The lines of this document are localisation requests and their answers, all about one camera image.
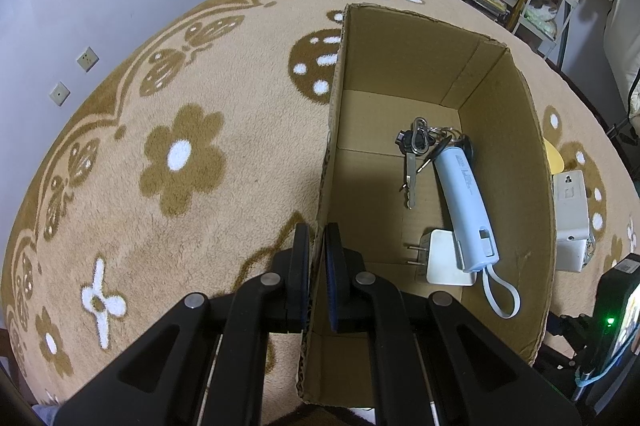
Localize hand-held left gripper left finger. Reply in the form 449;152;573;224
52;223;313;426

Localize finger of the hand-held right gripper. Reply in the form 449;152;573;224
546;312;596;338
542;346;601;369

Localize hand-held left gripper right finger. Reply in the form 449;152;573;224
322;222;583;426

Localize white power strip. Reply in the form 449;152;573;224
551;170;591;243

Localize white charger adapter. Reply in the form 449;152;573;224
404;229;478;287

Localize key bunch with carabiner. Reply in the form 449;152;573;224
395;117;473;209

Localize light blue power bank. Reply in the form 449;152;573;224
432;146;521;319

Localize yellow oval card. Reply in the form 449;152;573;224
544;138;566;174

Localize cardboard box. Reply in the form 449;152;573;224
297;2;558;407

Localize pale green tissue pack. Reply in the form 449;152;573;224
525;0;558;36

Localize white wall socket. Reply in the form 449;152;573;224
48;82;71;107
76;47;99;71

